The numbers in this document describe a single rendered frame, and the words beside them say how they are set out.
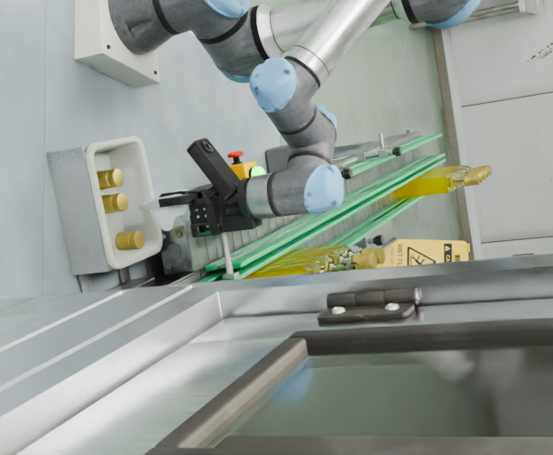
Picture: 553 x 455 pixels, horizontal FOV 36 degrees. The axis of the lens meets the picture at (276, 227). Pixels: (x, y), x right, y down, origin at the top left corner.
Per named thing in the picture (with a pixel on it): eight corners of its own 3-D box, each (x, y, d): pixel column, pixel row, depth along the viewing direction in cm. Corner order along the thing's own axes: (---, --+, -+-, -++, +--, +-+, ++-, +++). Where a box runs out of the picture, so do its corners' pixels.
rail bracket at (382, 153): (357, 162, 257) (400, 156, 251) (353, 138, 256) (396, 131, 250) (361, 161, 260) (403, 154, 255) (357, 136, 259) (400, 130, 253)
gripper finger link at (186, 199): (157, 209, 147) (206, 201, 145) (155, 200, 146) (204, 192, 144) (165, 204, 151) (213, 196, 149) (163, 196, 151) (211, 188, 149)
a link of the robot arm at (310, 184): (348, 177, 144) (343, 219, 140) (290, 185, 149) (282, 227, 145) (332, 150, 138) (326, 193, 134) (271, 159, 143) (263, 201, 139)
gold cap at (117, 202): (96, 197, 157) (115, 194, 155) (106, 193, 160) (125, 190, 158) (99, 216, 157) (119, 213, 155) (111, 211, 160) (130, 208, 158)
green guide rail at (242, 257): (206, 271, 167) (241, 268, 164) (204, 266, 167) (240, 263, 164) (424, 158, 324) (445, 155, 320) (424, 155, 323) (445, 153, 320)
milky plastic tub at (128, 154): (73, 276, 151) (114, 272, 147) (46, 151, 148) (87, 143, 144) (128, 254, 167) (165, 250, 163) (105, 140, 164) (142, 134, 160)
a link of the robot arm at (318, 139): (321, 86, 142) (313, 138, 137) (345, 126, 150) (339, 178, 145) (279, 94, 145) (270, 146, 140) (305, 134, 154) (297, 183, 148)
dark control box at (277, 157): (268, 180, 229) (297, 175, 225) (263, 150, 228) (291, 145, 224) (281, 175, 236) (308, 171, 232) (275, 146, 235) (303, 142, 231)
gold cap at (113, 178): (91, 172, 156) (111, 169, 154) (102, 169, 159) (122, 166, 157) (96, 191, 157) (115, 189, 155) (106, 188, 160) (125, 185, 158)
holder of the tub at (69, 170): (78, 304, 152) (114, 301, 149) (45, 153, 148) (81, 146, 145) (131, 280, 167) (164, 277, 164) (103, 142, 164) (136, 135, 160)
